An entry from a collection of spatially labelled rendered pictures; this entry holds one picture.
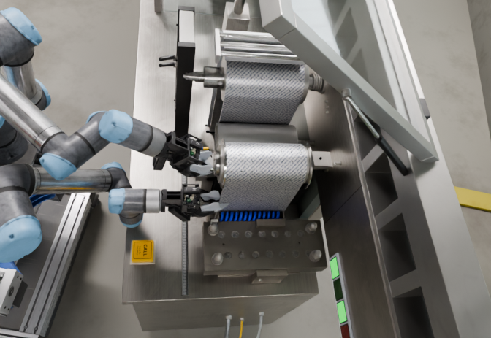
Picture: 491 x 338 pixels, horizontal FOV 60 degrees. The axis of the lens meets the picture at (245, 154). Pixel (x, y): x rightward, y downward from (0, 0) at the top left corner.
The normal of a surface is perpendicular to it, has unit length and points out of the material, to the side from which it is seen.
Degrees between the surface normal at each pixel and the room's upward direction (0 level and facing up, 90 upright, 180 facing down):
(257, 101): 92
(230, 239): 0
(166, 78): 0
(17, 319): 0
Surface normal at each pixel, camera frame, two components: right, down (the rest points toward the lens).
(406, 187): -0.98, -0.02
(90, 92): 0.16, -0.47
